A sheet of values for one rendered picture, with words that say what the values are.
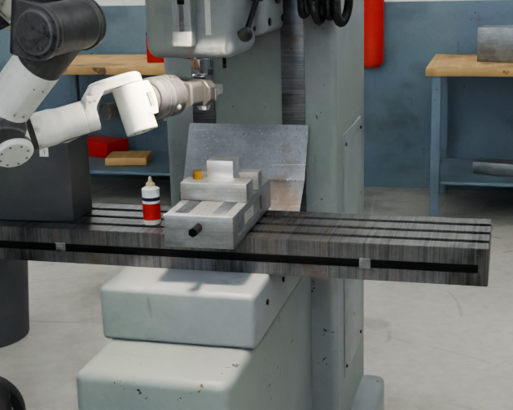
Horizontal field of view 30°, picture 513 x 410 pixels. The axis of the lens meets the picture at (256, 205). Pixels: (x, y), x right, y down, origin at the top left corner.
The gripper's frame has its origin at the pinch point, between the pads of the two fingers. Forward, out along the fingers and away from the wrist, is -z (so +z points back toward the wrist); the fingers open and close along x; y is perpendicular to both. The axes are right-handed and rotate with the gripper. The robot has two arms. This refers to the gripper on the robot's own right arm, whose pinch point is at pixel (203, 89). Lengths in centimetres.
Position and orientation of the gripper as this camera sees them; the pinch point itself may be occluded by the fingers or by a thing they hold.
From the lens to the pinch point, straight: 214.4
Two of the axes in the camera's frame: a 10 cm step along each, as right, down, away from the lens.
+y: 0.2, 9.7, 2.4
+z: -5.7, 2.1, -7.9
